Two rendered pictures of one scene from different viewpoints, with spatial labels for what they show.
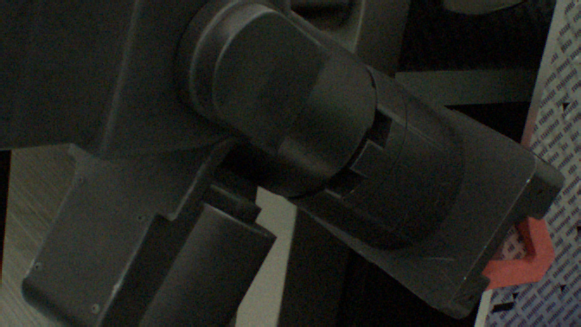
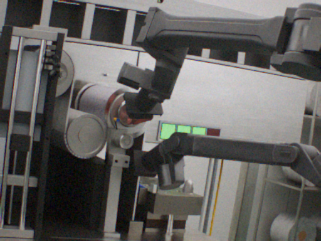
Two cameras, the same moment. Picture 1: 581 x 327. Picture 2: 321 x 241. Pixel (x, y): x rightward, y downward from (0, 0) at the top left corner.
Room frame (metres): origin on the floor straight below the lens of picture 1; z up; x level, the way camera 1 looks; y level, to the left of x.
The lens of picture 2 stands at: (0.11, 1.88, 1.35)
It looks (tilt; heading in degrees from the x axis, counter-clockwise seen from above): 3 degrees down; 278
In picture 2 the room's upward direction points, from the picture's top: 8 degrees clockwise
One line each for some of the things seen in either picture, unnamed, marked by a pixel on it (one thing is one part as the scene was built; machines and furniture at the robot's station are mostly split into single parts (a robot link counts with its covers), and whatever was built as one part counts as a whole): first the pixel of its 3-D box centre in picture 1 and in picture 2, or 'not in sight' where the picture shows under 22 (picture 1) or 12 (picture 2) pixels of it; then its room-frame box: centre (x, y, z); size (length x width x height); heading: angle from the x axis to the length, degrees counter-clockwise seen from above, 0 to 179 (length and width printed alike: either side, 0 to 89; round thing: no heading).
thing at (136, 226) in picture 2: not in sight; (116, 216); (0.52, -0.19, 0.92); 0.28 x 0.04 x 0.04; 126
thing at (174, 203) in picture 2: not in sight; (149, 191); (0.44, -0.29, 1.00); 0.40 x 0.16 x 0.06; 126
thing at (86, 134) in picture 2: not in sight; (72, 130); (0.67, -0.09, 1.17); 0.26 x 0.12 x 0.12; 126
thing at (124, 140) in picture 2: not in sight; (125, 141); (0.48, 0.03, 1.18); 0.04 x 0.02 x 0.04; 36
